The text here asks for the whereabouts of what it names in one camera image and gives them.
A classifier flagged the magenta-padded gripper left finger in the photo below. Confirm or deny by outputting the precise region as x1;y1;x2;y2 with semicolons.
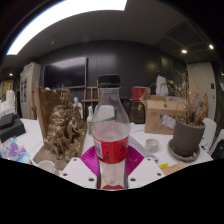
59;146;100;190

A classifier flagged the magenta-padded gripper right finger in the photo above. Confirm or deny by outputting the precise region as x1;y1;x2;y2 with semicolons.
125;145;166;190

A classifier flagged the clear bottle with red label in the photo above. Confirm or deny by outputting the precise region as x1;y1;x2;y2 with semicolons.
91;73;131;190

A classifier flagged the folded grey newspaper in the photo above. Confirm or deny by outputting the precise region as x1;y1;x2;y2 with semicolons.
128;133;160;155

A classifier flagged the small glass cup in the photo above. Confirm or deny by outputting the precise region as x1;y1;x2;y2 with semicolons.
144;138;160;154

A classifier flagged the flat round red coaster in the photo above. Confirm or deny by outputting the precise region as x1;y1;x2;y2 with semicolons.
101;184;126;191

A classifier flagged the golden sculpture on wooden base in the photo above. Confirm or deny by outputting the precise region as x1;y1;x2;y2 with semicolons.
33;84;88;164

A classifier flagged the white bottle with green label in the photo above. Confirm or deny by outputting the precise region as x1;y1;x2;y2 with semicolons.
86;105;95;136

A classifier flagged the dried plant in grey pot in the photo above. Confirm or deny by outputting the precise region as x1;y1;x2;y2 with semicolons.
166;68;209;158

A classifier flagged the brown cardboard box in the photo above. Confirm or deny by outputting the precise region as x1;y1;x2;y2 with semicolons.
139;94;188;136

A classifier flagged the white plaster bust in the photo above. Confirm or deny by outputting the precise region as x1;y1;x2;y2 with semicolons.
72;96;84;120

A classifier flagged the purple marbled book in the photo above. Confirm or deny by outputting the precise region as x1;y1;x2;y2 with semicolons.
0;136;31;164

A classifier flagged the wooden easel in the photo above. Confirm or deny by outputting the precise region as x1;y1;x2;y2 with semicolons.
81;79;101;119

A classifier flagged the black backpack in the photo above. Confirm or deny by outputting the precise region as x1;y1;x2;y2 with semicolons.
210;139;224;160

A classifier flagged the white chair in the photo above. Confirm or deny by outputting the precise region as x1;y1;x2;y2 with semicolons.
201;117;218;153
209;128;224;161

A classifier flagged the large black flat box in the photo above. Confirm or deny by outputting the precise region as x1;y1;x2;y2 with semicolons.
0;118;27;144

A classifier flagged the red box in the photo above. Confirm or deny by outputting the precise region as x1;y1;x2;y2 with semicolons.
130;85;152;102

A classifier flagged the white plaster figure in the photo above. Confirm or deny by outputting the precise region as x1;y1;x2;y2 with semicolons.
154;74;170;97

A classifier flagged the small black box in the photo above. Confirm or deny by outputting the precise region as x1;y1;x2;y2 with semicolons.
0;113;16;130

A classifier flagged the white cabinet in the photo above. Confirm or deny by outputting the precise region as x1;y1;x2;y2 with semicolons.
19;62;43;120

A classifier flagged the long ceiling light strip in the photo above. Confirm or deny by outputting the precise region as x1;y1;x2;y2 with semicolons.
5;0;129;56

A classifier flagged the black wall screen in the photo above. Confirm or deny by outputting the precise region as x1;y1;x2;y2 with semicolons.
43;55;89;90

